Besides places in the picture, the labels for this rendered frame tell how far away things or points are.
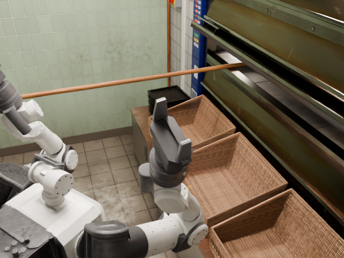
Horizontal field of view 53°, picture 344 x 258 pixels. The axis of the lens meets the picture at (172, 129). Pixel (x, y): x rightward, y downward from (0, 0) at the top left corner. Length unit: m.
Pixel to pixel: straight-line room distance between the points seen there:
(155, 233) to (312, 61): 1.09
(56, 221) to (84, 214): 0.07
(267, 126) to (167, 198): 1.34
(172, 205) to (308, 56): 1.09
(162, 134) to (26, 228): 0.46
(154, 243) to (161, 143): 0.36
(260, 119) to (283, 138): 0.23
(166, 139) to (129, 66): 2.86
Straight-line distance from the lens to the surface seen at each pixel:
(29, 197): 1.06
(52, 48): 3.38
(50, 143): 1.31
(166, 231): 1.00
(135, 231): 0.94
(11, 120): 1.17
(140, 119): 2.98
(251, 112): 2.21
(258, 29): 2.06
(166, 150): 0.68
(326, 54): 1.65
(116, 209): 2.96
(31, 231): 0.97
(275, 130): 2.03
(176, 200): 0.83
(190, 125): 2.86
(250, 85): 2.20
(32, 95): 2.15
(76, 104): 3.60
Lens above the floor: 2.07
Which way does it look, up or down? 32 degrees down
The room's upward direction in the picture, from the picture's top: straight up
